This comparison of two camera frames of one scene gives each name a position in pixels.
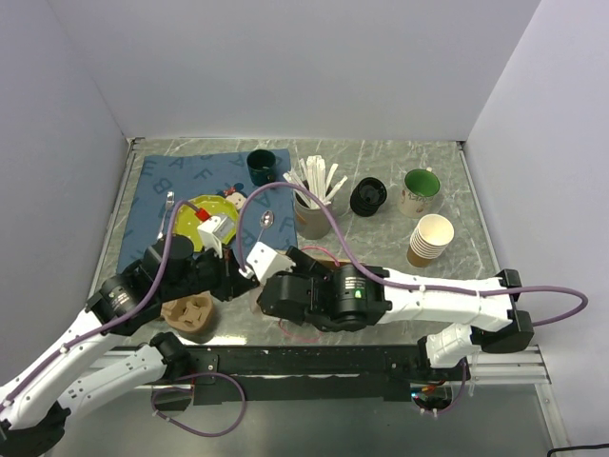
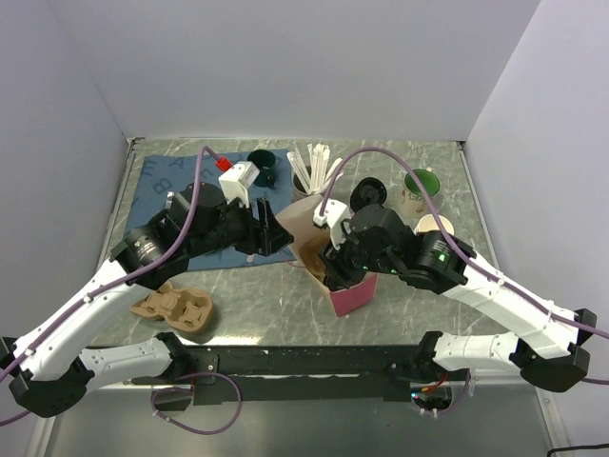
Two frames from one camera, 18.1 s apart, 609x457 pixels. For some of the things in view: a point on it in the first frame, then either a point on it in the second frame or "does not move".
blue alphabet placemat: x=166 y=180 does not move
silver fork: x=168 y=204 does not move
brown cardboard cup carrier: x=193 y=315 does not move
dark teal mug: x=263 y=166 does not move
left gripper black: x=231 y=283 -> x=265 y=235
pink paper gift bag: x=322 y=256 -> x=308 y=241
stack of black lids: x=366 y=197 does not move
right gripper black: x=305 y=264 -> x=337 y=267
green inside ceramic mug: x=420 y=188 does not move
